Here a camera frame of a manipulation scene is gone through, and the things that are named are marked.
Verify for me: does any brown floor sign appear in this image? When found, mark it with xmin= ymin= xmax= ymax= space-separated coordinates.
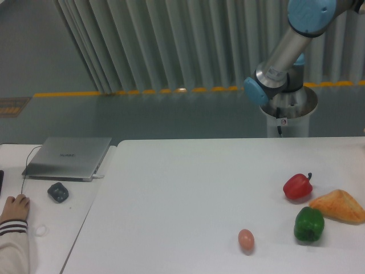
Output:
xmin=0 ymin=97 xmax=31 ymax=118

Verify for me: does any green bell pepper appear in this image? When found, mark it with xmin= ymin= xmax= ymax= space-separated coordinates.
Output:
xmin=294 ymin=207 xmax=325 ymax=242

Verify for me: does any brown egg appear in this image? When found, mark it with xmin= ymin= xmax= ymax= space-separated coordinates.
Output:
xmin=238 ymin=229 xmax=254 ymax=251

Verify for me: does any thin mouse cable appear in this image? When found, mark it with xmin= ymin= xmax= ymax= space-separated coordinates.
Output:
xmin=21 ymin=144 xmax=43 ymax=196

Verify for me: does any black keyboard edge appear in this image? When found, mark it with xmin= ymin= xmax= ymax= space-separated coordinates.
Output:
xmin=0 ymin=170 xmax=5 ymax=195

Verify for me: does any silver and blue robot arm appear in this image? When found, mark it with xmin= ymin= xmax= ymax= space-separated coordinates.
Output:
xmin=244 ymin=1 xmax=364 ymax=106

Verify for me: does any white laptop plug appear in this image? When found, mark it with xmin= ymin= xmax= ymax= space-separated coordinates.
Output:
xmin=92 ymin=174 xmax=104 ymax=179

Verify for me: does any orange triangular bread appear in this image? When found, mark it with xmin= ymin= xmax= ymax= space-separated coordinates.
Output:
xmin=309 ymin=190 xmax=364 ymax=224

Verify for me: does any black earbuds case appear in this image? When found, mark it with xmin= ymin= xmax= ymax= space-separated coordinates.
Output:
xmin=47 ymin=182 xmax=69 ymax=203

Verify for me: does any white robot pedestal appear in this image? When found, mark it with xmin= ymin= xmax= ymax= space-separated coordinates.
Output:
xmin=260 ymin=86 xmax=318 ymax=138

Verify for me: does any red bell pepper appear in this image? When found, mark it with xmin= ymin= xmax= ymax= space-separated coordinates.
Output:
xmin=283 ymin=172 xmax=313 ymax=200

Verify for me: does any person's hand on mouse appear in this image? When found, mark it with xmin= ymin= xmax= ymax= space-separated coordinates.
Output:
xmin=1 ymin=194 xmax=30 ymax=223

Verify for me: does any silver closed laptop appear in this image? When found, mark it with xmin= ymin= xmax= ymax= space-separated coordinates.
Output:
xmin=22 ymin=137 xmax=112 ymax=182

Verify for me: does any cream striped sleeve forearm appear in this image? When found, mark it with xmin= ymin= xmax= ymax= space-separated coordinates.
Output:
xmin=1 ymin=219 xmax=30 ymax=273

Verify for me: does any small white cap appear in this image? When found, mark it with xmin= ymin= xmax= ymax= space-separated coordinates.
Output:
xmin=35 ymin=225 xmax=47 ymax=237

